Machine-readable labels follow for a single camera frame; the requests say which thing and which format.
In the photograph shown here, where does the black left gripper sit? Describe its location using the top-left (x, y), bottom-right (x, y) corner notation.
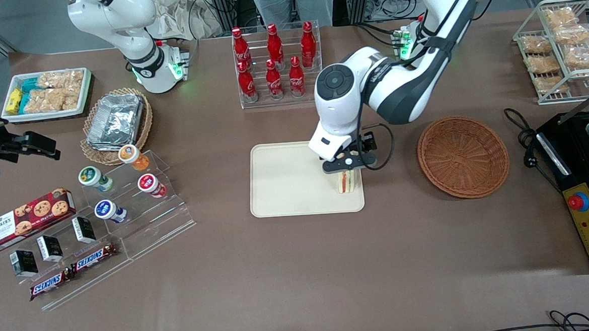
top-left (353, 130), bottom-right (379, 157)

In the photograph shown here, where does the triangular white bread sandwich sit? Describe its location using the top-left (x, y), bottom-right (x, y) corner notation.
top-left (336, 169), bottom-right (362, 194)

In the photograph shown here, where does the white rectangular snack tray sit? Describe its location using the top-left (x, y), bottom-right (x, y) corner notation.
top-left (0, 67), bottom-right (96, 124)

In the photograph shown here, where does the cream rectangular plastic tray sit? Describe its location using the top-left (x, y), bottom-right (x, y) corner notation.
top-left (247, 138), bottom-right (366, 219)

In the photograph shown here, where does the round brown wicker basket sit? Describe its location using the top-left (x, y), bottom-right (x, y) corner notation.
top-left (415, 113), bottom-right (512, 202)

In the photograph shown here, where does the light flat wicker basket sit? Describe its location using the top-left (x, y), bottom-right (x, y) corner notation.
top-left (78, 86), bottom-right (156, 168)

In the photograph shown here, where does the clear rice cracker packet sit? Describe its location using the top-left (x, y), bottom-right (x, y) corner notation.
top-left (37, 70), bottom-right (85, 92)
top-left (23, 86), bottom-right (84, 114)

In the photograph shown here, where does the yellow snack packet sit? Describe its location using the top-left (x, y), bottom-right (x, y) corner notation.
top-left (5, 88), bottom-right (25, 115)

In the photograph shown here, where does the green lid yogurt cup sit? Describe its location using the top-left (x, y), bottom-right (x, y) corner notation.
top-left (78, 165), bottom-right (115, 194)

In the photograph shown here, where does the clear acrylic bottle rack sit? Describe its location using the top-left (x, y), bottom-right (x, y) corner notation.
top-left (230, 19), bottom-right (325, 110)

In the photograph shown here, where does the red Walkers cookie box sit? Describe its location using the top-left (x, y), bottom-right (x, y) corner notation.
top-left (0, 187), bottom-right (79, 253)

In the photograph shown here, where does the silver foil container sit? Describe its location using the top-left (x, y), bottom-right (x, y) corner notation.
top-left (84, 93), bottom-right (147, 151)

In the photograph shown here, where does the orange lid yogurt cup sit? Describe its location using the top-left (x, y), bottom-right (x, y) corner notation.
top-left (118, 144), bottom-right (151, 173)

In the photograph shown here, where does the blue lid yogurt cup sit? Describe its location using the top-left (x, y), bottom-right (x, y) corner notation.
top-left (94, 198), bottom-right (129, 225)

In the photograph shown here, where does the small black box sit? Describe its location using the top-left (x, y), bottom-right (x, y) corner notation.
top-left (10, 249), bottom-right (39, 279)
top-left (36, 234), bottom-right (64, 263)
top-left (71, 215), bottom-right (97, 245)

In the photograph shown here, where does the red cola bottle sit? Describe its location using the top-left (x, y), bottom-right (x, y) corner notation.
top-left (288, 55), bottom-right (307, 99)
top-left (265, 59), bottom-right (285, 101)
top-left (300, 21), bottom-right (318, 68)
top-left (266, 23), bottom-right (286, 69)
top-left (237, 60), bottom-right (259, 104)
top-left (232, 27), bottom-right (253, 68)

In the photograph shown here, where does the red lid yogurt cup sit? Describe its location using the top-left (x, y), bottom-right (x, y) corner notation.
top-left (137, 173), bottom-right (168, 200)

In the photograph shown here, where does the Snickers chocolate bar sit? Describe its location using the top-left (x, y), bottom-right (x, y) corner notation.
top-left (70, 241), bottom-right (119, 274)
top-left (28, 268), bottom-right (76, 301)

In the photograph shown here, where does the clear acrylic stepped stand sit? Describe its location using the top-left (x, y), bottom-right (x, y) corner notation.
top-left (79, 148), bottom-right (198, 263)
top-left (0, 211), bottom-right (137, 314)

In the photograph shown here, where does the person in blue jeans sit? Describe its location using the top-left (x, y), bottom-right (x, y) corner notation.
top-left (249, 0), bottom-right (339, 33)

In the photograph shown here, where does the crumpled beige cloth bag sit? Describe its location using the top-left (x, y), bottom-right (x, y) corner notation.
top-left (146, 0), bottom-right (223, 43)

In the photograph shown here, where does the black appliance base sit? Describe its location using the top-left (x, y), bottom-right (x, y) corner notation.
top-left (534, 111), bottom-right (589, 277)

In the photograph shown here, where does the red emergency stop button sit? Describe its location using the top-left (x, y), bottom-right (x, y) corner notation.
top-left (567, 192), bottom-right (589, 213)

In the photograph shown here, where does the grey metal bar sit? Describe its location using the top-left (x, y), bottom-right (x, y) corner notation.
top-left (556, 84), bottom-right (589, 124)

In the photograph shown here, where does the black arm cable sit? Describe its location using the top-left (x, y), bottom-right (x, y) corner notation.
top-left (354, 100), bottom-right (398, 172)

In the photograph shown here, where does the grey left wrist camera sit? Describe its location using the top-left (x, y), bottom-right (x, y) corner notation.
top-left (322, 153), bottom-right (378, 175)

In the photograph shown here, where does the black plug cable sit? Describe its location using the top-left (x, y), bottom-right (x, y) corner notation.
top-left (503, 105), bottom-right (562, 196)

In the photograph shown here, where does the black metal equipment frame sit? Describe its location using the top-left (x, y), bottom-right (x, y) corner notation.
top-left (208, 0), bottom-right (255, 37)

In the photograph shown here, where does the black coiled floor cable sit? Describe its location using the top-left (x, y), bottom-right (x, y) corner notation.
top-left (459, 309), bottom-right (589, 331)

